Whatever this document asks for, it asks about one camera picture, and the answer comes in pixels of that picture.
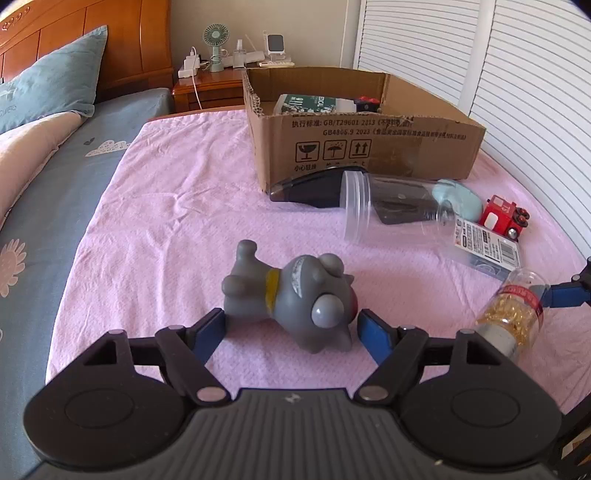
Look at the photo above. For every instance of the grey dog toy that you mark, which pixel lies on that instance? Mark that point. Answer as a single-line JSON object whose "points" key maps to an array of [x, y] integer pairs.
{"points": [[286, 295]]}

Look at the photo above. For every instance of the small green desk fan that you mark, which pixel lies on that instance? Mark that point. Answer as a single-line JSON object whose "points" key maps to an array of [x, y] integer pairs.
{"points": [[216, 36]]}

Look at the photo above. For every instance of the white charger plug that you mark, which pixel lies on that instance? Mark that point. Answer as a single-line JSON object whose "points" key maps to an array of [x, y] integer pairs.
{"points": [[191, 59]]}

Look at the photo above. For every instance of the clear labelled blister pack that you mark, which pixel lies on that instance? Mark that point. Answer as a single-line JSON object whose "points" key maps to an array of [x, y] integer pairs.
{"points": [[489, 244]]}

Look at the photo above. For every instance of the small clear spray bottle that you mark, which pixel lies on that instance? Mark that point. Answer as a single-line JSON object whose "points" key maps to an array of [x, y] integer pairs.
{"points": [[238, 57]]}

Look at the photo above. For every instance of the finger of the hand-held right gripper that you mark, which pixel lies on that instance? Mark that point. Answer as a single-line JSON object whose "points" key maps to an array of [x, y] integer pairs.
{"points": [[563, 295]]}

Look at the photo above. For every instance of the pink blanket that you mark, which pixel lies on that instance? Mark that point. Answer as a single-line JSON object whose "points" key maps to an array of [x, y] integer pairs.
{"points": [[161, 221]]}

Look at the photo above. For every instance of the white device on stand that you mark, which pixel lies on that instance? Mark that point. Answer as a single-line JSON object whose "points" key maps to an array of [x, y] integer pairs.
{"points": [[276, 44]]}

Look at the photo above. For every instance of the teal pillow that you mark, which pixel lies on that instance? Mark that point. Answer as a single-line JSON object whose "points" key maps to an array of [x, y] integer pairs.
{"points": [[51, 83]]}

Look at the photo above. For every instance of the wooden nightstand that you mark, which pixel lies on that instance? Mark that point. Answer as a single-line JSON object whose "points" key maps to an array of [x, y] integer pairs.
{"points": [[207, 90]]}

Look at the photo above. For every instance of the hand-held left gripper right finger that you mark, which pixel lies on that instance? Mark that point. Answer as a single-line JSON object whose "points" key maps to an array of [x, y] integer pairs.
{"points": [[374, 334]]}

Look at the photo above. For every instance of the blue patterned bed sheet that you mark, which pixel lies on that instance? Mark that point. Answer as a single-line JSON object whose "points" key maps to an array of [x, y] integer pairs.
{"points": [[46, 277]]}

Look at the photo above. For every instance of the cardboard box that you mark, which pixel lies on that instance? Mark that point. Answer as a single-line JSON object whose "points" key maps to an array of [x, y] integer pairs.
{"points": [[369, 143]]}

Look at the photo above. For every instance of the clear plastic jar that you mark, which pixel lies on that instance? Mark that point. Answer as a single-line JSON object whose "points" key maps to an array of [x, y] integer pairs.
{"points": [[360, 207]]}

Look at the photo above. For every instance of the white louvered door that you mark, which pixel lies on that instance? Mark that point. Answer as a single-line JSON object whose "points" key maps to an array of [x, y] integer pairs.
{"points": [[535, 115], [415, 37]]}

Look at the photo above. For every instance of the white power strip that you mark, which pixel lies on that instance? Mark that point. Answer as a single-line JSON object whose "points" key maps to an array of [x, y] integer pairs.
{"points": [[187, 71]]}

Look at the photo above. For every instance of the black plastic device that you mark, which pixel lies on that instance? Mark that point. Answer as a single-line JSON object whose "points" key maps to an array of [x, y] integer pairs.
{"points": [[314, 189]]}

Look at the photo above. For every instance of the wooden headboard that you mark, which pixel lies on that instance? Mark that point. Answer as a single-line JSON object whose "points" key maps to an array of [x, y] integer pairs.
{"points": [[129, 41]]}

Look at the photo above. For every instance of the pink pillow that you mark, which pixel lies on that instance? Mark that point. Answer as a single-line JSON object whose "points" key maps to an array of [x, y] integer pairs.
{"points": [[23, 157]]}

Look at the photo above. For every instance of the green label white bottle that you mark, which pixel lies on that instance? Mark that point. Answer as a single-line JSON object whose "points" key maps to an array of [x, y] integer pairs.
{"points": [[309, 105]]}

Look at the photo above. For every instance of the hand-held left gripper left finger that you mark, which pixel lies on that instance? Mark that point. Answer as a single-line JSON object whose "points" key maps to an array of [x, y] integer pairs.
{"points": [[210, 330]]}

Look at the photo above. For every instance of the dark fidget cube red buttons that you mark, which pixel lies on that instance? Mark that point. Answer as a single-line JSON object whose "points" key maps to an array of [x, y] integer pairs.
{"points": [[369, 105]]}

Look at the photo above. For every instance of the mint green case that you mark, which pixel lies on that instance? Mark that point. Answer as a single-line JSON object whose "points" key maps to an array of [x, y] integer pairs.
{"points": [[464, 203]]}

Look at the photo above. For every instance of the clear bottle of golden capsules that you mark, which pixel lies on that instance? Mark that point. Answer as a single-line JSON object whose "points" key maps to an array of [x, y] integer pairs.
{"points": [[508, 314]]}

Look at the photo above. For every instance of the flat white remote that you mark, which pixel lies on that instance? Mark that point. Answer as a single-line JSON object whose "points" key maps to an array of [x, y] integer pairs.
{"points": [[277, 64]]}

